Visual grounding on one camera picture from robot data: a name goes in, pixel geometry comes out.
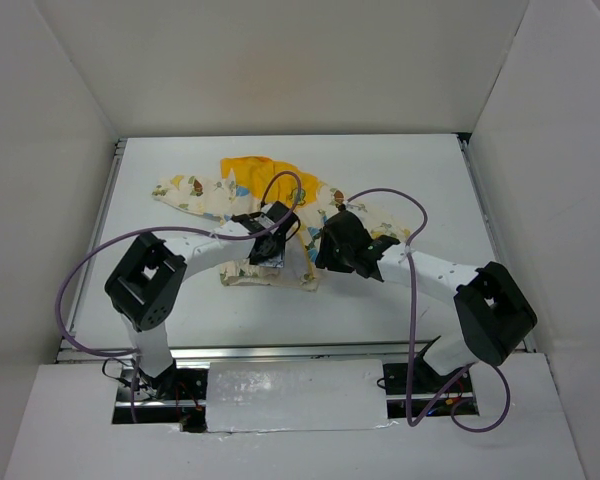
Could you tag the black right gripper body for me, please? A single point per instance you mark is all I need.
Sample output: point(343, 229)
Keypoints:
point(331, 248)

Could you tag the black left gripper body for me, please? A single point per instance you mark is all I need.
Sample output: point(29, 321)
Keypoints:
point(271, 248)

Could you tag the cream yellow dinosaur print jacket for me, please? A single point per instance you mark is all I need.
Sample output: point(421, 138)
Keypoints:
point(243, 185)

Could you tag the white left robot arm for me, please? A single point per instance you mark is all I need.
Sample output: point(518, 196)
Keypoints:
point(144, 285)

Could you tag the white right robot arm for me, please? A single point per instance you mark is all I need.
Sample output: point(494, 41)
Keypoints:
point(492, 312)

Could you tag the aluminium front rail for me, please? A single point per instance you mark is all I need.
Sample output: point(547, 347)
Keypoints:
point(317, 351)

